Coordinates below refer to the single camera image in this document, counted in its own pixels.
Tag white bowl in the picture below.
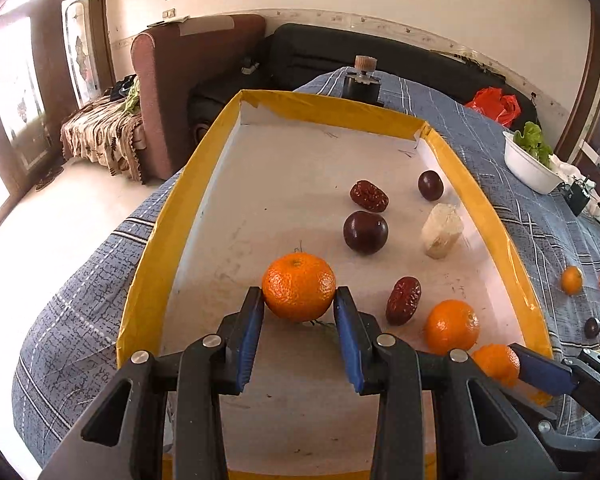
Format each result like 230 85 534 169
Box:
503 131 562 195

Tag small dark plum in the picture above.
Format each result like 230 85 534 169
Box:
417 170 444 202

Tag brown armchair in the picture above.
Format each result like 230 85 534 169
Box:
131 14 266 180

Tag red plastic bag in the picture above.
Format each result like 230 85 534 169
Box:
465 87 521 127

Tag black sofa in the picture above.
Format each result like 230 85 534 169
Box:
187 24 539 140

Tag small mandarin orange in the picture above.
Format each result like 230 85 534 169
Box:
471 344 520 388

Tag large mandarin orange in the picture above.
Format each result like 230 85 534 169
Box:
261 252 336 323

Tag large dark plum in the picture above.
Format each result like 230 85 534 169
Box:
342 210 389 255

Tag blue plaid tablecloth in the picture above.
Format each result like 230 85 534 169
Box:
10 73 600 464

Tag small black cup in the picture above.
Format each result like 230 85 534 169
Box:
564 181 591 217

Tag green lettuce leaves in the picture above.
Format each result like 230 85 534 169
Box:
514 122 553 168

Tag yellow-rimmed white tray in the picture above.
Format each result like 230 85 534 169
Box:
117 90 550 479

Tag patterned covered bench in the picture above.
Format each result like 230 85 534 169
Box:
60 75 147 183

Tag black bottle with cork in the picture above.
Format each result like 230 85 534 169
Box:
342 55 381 106

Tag yellowish orange with stem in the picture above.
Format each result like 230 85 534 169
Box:
560 266 583 296

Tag white cloth pile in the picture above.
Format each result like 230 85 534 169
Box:
550 155 600 224

